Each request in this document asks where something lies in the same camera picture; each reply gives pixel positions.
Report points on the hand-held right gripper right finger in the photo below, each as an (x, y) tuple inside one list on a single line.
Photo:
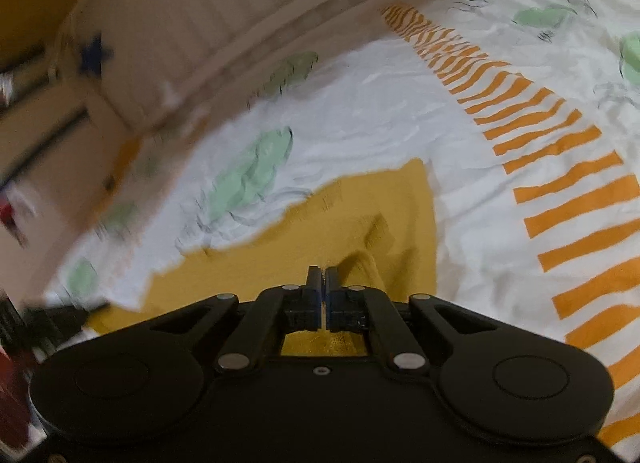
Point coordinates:
[(336, 295)]

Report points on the yellow knit sweater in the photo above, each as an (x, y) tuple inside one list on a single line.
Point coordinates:
[(350, 203)]

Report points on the white leaf-print duvet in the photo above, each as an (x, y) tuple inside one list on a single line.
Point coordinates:
[(450, 118)]

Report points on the blue star decoration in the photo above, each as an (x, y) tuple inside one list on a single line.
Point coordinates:
[(96, 55)]

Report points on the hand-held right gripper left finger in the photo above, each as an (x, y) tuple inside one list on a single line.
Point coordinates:
[(314, 295)]

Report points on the beige wooden bed frame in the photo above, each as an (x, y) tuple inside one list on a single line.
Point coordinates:
[(200, 18)]

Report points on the red and white item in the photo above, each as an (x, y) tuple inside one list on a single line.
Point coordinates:
[(6, 215)]

